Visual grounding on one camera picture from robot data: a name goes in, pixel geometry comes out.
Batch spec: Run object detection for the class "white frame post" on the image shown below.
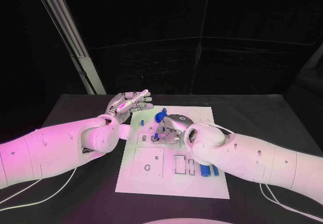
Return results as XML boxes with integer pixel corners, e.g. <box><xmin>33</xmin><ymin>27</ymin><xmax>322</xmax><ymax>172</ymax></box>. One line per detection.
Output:
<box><xmin>41</xmin><ymin>0</ymin><xmax>107</xmax><ymax>95</ymax></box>

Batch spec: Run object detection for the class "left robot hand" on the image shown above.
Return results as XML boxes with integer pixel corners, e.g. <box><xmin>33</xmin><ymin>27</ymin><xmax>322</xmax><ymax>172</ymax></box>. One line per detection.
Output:
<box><xmin>104</xmin><ymin>89</ymin><xmax>154</xmax><ymax>125</ymax></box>

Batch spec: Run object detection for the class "thick blue long cylinder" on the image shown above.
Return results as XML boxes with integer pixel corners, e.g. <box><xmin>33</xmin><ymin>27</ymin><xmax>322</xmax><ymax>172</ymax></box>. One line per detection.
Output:
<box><xmin>201</xmin><ymin>164</ymin><xmax>212</xmax><ymax>177</ymax></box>

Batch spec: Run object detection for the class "large blue gear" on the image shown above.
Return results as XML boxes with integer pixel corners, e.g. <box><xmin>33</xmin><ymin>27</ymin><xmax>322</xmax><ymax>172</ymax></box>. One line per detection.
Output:
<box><xmin>154</xmin><ymin>112</ymin><xmax>169</xmax><ymax>123</ymax></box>

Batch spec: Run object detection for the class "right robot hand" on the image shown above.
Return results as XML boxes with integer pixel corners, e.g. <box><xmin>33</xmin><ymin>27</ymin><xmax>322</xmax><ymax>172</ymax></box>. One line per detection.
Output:
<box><xmin>152</xmin><ymin>114</ymin><xmax>195</xmax><ymax>145</ymax></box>

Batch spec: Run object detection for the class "white task board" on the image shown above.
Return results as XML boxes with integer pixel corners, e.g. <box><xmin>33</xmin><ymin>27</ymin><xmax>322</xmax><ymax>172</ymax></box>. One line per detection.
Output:
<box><xmin>114</xmin><ymin>105</ymin><xmax>231</xmax><ymax>200</ymax></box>

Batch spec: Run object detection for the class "white cable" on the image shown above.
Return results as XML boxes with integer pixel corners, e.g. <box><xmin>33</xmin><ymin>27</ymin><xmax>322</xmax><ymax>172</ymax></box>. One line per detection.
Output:
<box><xmin>0</xmin><ymin>167</ymin><xmax>78</xmax><ymax>212</ymax></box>
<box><xmin>260</xmin><ymin>183</ymin><xmax>323</xmax><ymax>223</ymax></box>
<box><xmin>264</xmin><ymin>184</ymin><xmax>323</xmax><ymax>219</ymax></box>

